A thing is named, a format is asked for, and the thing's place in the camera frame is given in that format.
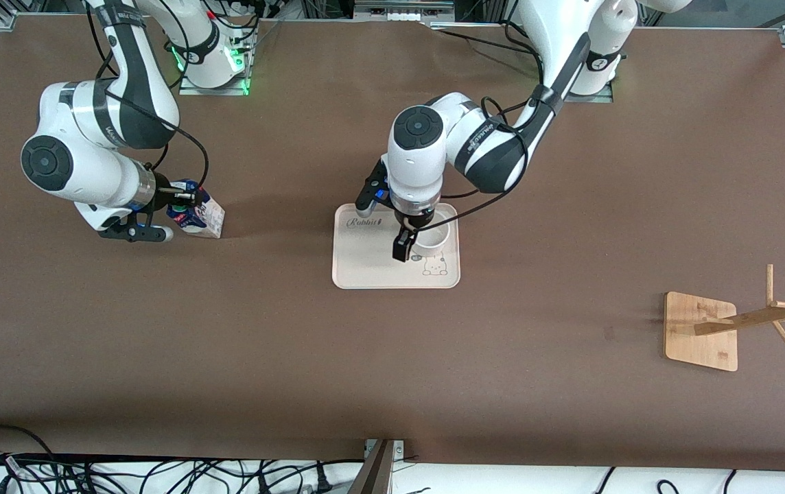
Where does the white smiley face mug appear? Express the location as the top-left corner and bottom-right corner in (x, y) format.
(410, 206), (451, 257)

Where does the blue white milk carton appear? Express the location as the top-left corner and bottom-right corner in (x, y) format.
(165, 180), (226, 239)

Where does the wooden cup rack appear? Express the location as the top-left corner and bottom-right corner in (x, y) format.
(664, 263), (785, 373)

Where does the beige rabbit print tray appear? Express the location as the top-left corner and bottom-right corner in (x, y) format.
(331, 202), (461, 290)

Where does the grey power strip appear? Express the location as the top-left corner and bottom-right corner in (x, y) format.
(355, 0), (455, 21)

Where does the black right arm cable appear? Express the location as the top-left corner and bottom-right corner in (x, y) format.
(84, 0), (210, 200)

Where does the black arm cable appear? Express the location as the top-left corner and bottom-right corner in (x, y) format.
(84, 0), (210, 200)
(437, 21), (550, 217)

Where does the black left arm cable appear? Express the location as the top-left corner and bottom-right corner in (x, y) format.
(437, 21), (550, 217)

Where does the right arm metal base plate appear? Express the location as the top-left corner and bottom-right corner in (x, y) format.
(178, 27), (250, 95)

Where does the black base power cable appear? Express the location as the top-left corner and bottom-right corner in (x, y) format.
(427, 19), (546, 64)

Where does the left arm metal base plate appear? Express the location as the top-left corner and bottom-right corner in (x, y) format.
(563, 86), (614, 104)

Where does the metal frame bracket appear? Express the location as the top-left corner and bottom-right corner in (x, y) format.
(350, 439), (407, 494)

